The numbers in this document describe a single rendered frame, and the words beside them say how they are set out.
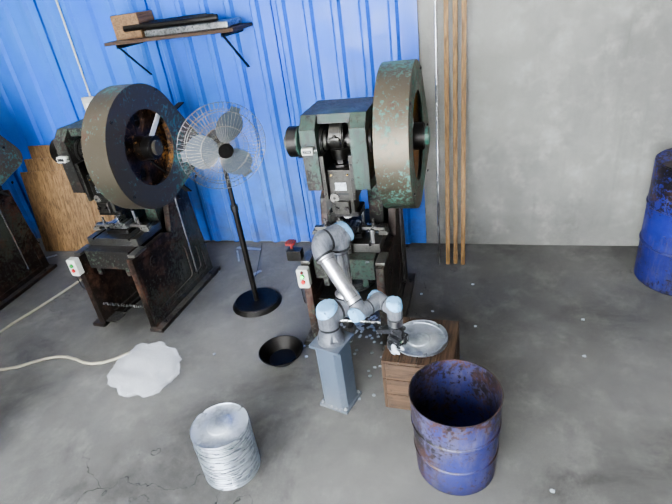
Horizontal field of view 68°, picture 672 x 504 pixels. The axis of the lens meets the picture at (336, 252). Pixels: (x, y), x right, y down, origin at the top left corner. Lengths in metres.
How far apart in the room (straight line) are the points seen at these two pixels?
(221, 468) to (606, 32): 3.57
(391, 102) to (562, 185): 2.09
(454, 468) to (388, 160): 1.48
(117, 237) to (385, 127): 2.26
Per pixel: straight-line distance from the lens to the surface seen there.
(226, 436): 2.63
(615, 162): 4.33
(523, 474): 2.76
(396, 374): 2.81
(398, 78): 2.69
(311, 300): 3.27
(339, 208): 3.08
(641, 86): 4.20
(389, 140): 2.56
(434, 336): 2.84
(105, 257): 4.02
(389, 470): 2.74
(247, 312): 3.90
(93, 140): 3.38
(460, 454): 2.41
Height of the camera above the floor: 2.18
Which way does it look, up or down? 29 degrees down
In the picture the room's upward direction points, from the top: 8 degrees counter-clockwise
